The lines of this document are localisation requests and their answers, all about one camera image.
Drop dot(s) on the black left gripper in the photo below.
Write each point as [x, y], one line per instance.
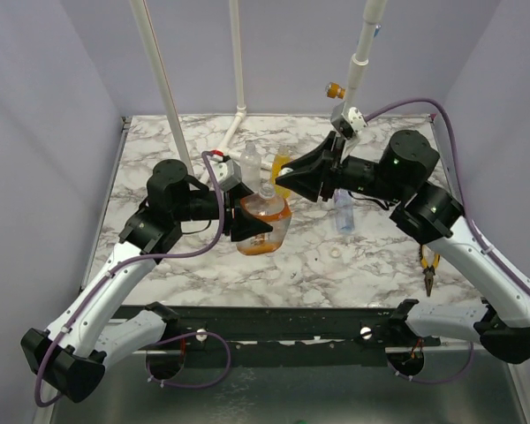
[246, 225]

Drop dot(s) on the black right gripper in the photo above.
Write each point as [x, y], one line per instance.
[329, 168]

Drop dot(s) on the orange label squat bottle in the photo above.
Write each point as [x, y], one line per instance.
[266, 218]

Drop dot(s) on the clear plastic bottle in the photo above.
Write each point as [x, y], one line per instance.
[250, 164]

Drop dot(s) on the small blue-label water bottle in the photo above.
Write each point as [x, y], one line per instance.
[344, 217]

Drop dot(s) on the white green-print bottle cap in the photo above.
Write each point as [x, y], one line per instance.
[284, 171]

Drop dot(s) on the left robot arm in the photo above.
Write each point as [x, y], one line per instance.
[74, 352]

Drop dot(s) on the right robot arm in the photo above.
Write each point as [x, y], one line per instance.
[432, 217]

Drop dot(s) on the orange knob on pipe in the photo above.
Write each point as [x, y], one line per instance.
[334, 90]

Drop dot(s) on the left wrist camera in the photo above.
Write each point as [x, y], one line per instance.
[228, 173]

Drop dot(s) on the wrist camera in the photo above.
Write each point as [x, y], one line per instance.
[348, 123]
[228, 173]

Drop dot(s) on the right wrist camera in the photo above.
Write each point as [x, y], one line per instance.
[348, 123]

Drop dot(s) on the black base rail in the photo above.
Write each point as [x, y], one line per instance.
[289, 337]

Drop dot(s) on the yellow handled pliers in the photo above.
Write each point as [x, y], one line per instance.
[429, 261]

